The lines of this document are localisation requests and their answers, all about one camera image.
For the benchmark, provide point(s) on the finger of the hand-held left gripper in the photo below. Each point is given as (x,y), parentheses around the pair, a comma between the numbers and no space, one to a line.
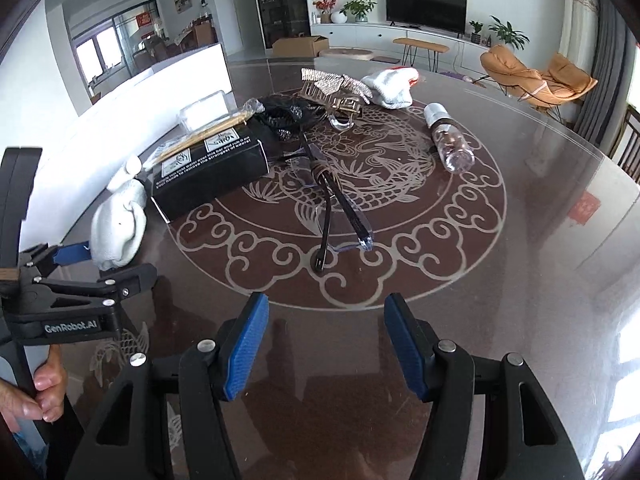
(120,282)
(72,255)

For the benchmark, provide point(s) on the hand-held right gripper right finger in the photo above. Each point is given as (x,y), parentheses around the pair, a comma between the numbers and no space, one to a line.
(410,347)

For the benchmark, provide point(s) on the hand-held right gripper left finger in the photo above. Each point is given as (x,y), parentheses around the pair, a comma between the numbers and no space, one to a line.
(245,347)

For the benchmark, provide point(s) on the white knitted glove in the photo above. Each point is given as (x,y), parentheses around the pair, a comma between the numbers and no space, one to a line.
(117,230)

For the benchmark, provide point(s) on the black printed box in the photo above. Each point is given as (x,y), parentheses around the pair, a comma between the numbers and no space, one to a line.
(210,180)

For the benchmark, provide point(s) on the cotton swab bag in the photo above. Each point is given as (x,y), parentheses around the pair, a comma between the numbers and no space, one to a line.
(200,132)

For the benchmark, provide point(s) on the black framed eyeglasses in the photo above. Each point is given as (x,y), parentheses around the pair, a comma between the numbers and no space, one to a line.
(324,172)

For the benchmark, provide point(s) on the clear plastic box cartoon lid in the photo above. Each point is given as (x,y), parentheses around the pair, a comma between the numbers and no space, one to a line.
(205,105)

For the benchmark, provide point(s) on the clear gold buckle clip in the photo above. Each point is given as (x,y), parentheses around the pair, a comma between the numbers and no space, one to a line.
(345,107)

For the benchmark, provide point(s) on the gold hair comb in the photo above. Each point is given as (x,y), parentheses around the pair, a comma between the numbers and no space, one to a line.
(315,92)

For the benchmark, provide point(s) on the person's left hand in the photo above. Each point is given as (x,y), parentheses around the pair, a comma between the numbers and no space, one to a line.
(47,390)

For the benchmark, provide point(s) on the person's blue clothing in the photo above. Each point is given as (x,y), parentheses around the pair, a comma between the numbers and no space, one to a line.
(22,452)

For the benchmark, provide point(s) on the patterned glass cup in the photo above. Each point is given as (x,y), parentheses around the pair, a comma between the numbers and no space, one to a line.
(450,145)

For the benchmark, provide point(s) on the red window decoration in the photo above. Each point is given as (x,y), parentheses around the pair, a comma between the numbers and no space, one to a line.
(145,19)

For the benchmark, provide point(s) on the wooden dining furniture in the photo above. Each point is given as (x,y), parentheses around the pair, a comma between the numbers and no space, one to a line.
(197,35)

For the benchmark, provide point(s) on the purple floor mat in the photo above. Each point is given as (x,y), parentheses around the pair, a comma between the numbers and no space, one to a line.
(385,59)

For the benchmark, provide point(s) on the cardboard box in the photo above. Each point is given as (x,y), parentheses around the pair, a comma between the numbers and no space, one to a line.
(300,46)

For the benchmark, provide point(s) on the orange lounge chair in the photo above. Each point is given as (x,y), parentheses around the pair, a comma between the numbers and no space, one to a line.
(535,77)

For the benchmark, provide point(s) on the dark wooden chair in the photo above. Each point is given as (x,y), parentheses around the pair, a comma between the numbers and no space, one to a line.
(629,145)

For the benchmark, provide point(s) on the round beige pet bed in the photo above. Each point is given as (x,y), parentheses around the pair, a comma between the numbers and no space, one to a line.
(347,53)

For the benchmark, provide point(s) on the wooden bench metal legs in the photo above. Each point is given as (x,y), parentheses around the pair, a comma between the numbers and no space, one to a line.
(420,42)

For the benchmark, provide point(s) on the white television cabinet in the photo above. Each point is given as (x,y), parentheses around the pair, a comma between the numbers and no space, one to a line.
(370,35)

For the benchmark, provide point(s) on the small potted plant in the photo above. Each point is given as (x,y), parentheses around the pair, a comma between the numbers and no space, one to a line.
(475,30)

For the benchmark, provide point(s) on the dark glass cabinet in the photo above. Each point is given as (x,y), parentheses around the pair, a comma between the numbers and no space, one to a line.
(280,0)

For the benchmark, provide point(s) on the large leafy potted plant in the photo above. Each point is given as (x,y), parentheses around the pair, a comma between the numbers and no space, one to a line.
(507,32)

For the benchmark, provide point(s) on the white round vase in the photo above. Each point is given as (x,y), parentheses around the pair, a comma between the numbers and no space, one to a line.
(339,17)

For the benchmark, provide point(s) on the black flat television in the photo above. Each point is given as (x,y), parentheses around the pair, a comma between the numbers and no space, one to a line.
(425,7)

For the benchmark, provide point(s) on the red flower plant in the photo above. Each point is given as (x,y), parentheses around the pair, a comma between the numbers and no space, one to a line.
(325,7)

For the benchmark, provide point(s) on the bushy green potted plant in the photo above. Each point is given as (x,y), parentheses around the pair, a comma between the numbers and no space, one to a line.
(357,7)

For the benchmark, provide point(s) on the grey curtain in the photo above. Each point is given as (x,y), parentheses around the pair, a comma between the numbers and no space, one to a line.
(607,60)

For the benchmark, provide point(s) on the white standing air conditioner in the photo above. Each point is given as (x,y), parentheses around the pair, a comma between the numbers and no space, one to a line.
(580,25)

